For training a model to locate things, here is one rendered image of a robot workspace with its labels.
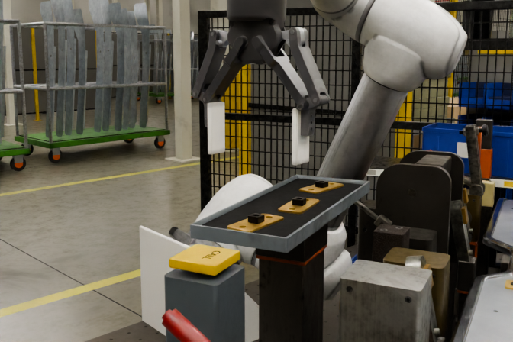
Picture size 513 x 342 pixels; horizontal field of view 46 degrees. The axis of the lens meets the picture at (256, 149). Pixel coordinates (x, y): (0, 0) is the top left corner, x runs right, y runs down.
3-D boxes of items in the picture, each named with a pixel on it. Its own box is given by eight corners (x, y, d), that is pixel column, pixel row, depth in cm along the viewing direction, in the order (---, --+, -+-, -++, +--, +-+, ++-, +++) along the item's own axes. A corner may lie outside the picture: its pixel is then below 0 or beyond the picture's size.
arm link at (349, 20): (324, -54, 120) (385, -27, 116) (341, -29, 137) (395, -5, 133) (294, 6, 122) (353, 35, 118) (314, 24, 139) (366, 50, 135)
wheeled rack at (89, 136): (50, 165, 765) (43, 21, 737) (15, 156, 833) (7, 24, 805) (170, 148, 900) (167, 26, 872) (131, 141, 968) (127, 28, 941)
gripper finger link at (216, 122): (211, 103, 81) (206, 102, 82) (211, 154, 82) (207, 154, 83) (225, 101, 83) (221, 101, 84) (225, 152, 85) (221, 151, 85)
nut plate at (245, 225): (248, 233, 77) (248, 224, 76) (225, 228, 79) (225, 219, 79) (285, 219, 83) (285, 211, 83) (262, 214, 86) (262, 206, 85)
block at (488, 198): (485, 322, 157) (494, 183, 151) (471, 319, 158) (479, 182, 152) (486, 317, 160) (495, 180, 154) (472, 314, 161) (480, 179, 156)
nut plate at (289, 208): (301, 214, 86) (301, 206, 86) (276, 211, 87) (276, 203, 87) (320, 201, 93) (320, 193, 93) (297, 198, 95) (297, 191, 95)
